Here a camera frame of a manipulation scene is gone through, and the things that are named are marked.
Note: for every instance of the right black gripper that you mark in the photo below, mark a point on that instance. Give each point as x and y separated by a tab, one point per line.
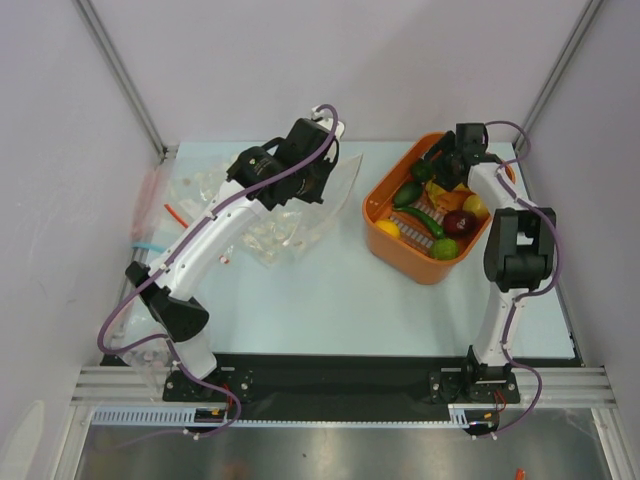
447	163

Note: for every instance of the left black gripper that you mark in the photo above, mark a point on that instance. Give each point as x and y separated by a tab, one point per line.
316	193

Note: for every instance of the oval dark green avocado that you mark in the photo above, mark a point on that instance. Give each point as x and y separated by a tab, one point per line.
407	194

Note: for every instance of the clear dotted zip bag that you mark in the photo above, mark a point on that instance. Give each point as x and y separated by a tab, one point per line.
312	222

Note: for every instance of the green chili pepper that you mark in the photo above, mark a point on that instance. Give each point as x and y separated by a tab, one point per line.
432	226

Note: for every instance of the dark red apple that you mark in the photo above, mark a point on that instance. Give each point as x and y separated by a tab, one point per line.
459	223

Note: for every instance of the orange plastic basket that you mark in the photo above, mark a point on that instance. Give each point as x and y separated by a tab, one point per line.
410	254

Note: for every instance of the yellow banana bunch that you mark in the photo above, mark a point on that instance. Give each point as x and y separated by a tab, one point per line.
448	200

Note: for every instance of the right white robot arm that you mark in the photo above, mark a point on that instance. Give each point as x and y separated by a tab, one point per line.
519	254

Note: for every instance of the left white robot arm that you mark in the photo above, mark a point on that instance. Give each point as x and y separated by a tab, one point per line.
261	178

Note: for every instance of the crumpled clear bag middle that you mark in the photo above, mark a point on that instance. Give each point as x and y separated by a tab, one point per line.
275	238

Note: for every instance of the yellow lemon left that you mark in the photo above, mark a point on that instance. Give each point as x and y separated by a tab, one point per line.
389	227

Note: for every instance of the green lime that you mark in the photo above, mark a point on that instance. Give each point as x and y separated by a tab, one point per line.
444	249

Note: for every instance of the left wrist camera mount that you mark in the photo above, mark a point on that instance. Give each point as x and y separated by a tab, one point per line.
325	119

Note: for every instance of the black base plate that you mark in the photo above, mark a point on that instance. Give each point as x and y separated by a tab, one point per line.
350	385

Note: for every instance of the white slotted cable duct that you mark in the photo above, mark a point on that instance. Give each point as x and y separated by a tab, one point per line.
203	418

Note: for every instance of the aluminium front rail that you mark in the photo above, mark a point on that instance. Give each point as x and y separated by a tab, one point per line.
112	385

